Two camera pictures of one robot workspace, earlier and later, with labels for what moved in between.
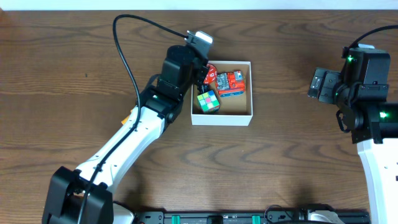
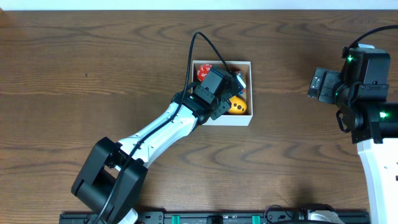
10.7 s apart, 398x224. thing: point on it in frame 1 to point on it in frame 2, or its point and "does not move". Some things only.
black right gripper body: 318,83 does not move
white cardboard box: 236,111 does not move
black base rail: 275,216 does not move
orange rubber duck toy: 126,118 to 239,105
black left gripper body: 202,73 to 236,82
